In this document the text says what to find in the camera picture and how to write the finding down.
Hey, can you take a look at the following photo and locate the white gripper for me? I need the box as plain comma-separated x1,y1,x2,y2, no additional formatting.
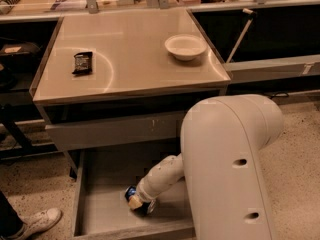
128,176,163,210

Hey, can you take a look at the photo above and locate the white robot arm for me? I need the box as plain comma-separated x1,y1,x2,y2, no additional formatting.
125,95,283,240

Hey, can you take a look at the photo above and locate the black cable on floor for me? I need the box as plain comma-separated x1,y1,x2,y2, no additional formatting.
266,91,290,100

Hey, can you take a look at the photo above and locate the white sneaker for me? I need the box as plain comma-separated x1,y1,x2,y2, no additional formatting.
17,208,62,240

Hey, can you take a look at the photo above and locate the black snack bar wrapper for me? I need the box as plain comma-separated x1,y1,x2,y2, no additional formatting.
72,52,93,75

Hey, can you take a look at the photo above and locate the closed grey top drawer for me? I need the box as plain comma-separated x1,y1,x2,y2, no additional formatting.
46,111,185,151

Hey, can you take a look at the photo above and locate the open grey middle drawer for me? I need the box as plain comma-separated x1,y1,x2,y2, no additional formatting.
72,139,196,240

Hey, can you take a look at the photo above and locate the black bag on left shelf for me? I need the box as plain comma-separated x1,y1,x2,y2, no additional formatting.
0,42,40,73

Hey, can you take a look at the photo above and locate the blue pepsi can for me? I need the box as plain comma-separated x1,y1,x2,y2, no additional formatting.
125,186,156,215

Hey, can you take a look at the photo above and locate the grey cabinet with counter top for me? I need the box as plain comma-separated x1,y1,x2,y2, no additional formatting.
31,8,230,169

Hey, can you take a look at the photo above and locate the dark trouser leg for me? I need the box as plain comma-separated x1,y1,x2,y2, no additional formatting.
0,191,23,238

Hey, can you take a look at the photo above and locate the white ceramic bowl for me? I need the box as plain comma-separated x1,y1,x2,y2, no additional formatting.
164,34,207,61

